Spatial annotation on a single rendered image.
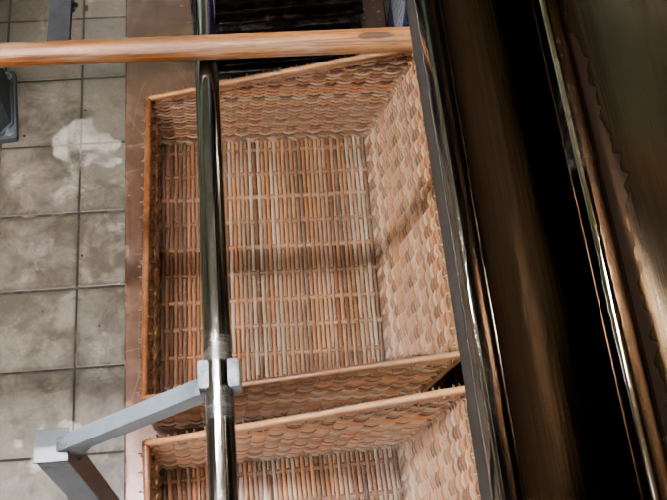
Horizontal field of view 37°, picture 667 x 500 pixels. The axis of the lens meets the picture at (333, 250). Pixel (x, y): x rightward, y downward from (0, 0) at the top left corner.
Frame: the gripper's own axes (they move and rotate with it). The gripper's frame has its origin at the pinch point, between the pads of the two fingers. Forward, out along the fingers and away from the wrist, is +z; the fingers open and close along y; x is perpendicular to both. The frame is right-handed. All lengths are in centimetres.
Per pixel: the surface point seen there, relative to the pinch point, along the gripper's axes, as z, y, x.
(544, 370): 58, -22, -48
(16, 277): -18, 119, 34
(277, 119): -17, 54, -28
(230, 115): -16, 51, -20
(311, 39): 8.7, -2.3, -32.1
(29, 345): -1, 119, 30
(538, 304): 52, -22, -48
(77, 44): 8.2, -2.1, -4.5
